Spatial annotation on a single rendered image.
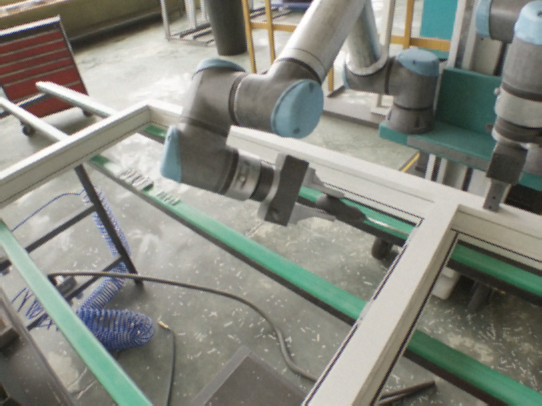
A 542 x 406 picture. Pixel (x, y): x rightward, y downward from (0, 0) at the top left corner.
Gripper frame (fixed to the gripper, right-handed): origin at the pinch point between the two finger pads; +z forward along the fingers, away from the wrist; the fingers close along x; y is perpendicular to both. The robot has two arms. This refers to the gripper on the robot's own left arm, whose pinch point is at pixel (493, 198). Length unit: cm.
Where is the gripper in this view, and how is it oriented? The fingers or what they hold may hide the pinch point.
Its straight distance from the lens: 75.6
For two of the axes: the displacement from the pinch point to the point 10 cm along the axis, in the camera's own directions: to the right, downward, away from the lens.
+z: 1.0, 7.9, 6.1
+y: -7.8, -3.2, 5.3
